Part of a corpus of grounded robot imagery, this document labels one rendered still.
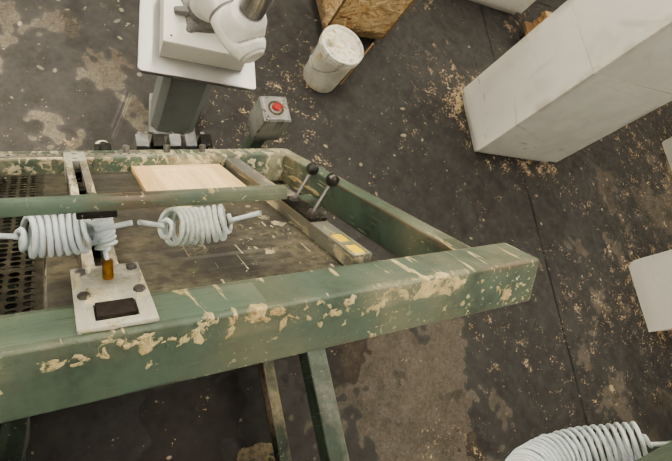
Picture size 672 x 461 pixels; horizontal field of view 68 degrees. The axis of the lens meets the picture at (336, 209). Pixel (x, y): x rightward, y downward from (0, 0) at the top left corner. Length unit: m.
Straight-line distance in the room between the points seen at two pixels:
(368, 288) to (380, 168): 2.61
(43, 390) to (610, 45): 3.18
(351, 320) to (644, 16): 2.76
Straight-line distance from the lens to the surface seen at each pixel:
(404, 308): 0.92
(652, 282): 4.80
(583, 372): 4.14
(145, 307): 0.76
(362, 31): 3.81
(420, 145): 3.73
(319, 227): 1.27
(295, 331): 0.81
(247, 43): 2.06
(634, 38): 3.33
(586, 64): 3.46
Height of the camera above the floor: 2.59
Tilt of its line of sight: 56 degrees down
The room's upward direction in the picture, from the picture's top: 51 degrees clockwise
